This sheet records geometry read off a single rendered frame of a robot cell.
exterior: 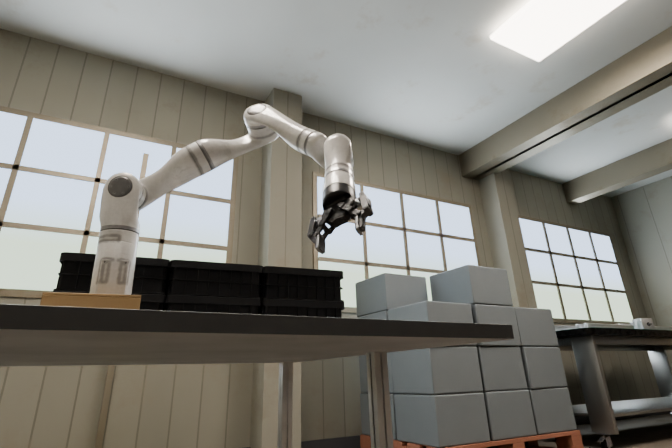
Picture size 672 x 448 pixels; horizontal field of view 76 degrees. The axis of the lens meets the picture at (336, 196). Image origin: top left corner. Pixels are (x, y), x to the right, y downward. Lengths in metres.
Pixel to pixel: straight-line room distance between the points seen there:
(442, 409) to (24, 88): 3.80
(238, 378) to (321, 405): 0.75
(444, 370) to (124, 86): 3.40
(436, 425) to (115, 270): 2.32
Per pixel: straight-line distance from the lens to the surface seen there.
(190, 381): 3.57
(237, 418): 3.67
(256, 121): 1.25
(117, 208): 1.21
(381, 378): 1.78
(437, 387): 3.05
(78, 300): 1.08
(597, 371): 4.21
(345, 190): 0.91
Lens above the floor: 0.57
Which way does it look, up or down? 23 degrees up
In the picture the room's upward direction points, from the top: 2 degrees counter-clockwise
